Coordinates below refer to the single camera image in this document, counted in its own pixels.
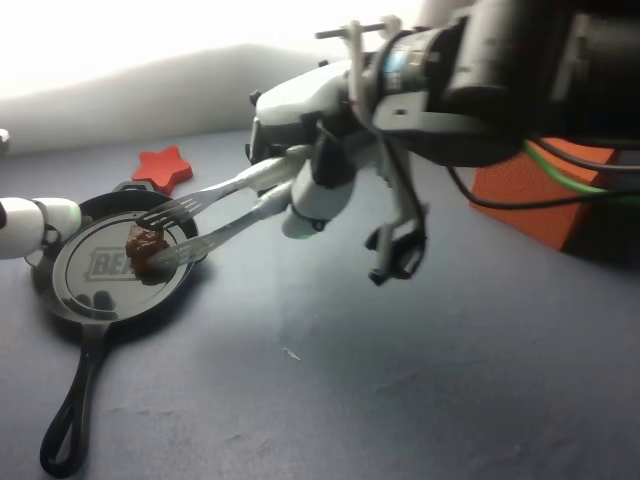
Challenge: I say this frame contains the black cast iron skillet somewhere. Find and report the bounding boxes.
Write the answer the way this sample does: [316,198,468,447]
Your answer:
[29,179,202,479]

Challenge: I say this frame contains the red star block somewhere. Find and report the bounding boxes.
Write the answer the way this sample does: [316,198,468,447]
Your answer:
[130,144,196,194]

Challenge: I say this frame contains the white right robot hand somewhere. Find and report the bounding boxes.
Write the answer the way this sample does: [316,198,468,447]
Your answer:
[246,59,382,242]

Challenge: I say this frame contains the brown lumpy object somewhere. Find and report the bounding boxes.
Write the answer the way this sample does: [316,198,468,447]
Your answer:
[124,224,172,279]

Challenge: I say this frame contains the grey table cloth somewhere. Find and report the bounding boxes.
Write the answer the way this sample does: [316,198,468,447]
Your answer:
[0,127,640,480]

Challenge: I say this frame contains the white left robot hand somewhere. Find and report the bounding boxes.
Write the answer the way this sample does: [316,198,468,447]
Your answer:
[0,196,84,267]

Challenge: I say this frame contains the orange box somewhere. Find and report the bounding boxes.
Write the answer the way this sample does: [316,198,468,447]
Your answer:
[469,136,622,254]

